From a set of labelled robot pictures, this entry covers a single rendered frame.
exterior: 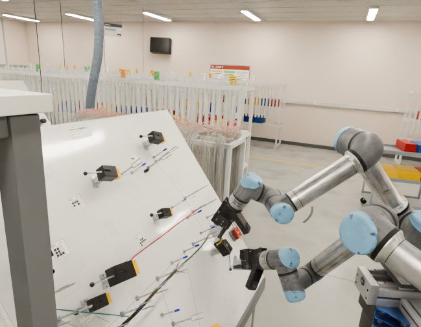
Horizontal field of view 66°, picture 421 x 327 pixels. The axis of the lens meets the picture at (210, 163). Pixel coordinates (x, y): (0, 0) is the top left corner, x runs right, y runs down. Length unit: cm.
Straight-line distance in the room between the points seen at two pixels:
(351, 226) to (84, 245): 80
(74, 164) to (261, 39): 882
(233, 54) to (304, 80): 216
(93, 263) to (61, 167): 33
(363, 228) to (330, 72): 851
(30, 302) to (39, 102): 24
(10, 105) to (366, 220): 88
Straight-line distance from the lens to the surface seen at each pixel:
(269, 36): 971
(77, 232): 110
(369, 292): 151
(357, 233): 102
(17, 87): 478
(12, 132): 40
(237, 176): 251
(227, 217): 136
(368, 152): 124
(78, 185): 117
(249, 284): 140
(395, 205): 155
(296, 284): 130
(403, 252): 103
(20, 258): 46
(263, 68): 967
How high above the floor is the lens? 188
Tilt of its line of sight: 16 degrees down
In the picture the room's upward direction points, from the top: 3 degrees clockwise
